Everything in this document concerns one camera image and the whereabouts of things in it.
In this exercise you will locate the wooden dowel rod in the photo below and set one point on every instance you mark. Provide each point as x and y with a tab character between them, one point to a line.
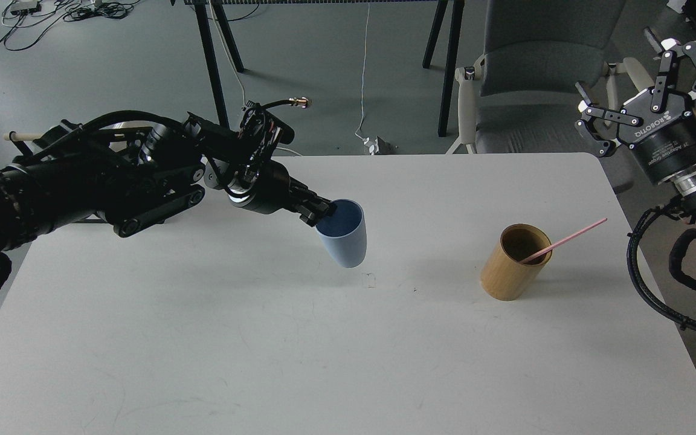
21	136

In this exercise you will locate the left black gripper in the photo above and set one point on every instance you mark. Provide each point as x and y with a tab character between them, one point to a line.
271	192

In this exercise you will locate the grey office chair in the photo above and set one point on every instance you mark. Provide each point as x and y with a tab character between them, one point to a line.
520	96

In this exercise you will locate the bamboo cup holder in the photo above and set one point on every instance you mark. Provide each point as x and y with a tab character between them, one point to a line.
504	276

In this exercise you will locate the blue cup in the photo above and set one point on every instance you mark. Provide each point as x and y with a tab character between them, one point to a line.
343	233

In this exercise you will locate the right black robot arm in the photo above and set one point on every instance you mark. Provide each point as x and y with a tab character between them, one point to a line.
682	256

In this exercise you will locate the pink chopstick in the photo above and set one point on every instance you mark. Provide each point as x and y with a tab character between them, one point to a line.
561	242

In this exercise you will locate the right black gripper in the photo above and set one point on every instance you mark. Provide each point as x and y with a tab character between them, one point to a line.
658	125

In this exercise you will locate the white power adapter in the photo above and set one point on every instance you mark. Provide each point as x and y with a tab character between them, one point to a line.
375	146

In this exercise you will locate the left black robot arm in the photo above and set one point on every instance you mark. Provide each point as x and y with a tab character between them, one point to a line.
133	169

